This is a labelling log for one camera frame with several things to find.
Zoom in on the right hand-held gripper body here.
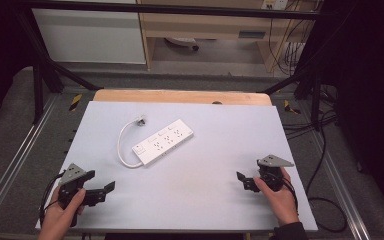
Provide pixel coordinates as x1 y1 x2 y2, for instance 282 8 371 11
255 154 295 193

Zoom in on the person's left hand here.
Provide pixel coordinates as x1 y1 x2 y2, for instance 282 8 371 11
37 186 87 240

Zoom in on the person's right hand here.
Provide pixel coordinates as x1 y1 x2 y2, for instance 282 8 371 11
253 166 301 227

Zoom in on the white power strip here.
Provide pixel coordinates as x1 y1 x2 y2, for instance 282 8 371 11
131 118 195 167

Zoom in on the white cabinet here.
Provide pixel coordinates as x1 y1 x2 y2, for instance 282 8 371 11
31 7 147 65

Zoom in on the black metal frame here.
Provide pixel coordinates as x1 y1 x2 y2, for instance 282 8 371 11
13 0 334 132

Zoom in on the wooden table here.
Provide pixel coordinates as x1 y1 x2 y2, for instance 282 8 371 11
92 88 274 107

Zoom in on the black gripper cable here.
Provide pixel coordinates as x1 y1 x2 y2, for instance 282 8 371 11
281 175 300 215
38 171 66 228

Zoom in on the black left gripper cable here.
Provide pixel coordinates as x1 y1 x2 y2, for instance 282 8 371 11
38 171 66 228

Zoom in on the aluminium rail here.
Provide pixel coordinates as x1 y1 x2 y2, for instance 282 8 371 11
0 94 60 228
307 131 372 240

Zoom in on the white power cord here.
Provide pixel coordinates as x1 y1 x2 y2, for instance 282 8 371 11
117 117 144 169

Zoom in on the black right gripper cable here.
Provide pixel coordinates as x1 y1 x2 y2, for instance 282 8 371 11
281 175 300 215

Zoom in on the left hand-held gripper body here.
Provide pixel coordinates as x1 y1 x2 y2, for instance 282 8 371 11
57 162 88 228

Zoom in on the yellow black striped tape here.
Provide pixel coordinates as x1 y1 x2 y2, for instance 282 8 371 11
283 98 302 115
68 93 83 112

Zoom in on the white wall socket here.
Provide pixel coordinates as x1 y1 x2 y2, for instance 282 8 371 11
261 0 290 11

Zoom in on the bundle of hanging black cables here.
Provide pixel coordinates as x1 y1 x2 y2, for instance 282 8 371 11
267 0 318 77

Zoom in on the black floor cable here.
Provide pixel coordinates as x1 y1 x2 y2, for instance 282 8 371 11
305 109 348 234

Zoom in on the light wooden desk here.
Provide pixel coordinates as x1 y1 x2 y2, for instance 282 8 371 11
135 0 318 73

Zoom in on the office chair base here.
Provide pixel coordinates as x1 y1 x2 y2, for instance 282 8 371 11
164 36 200 52

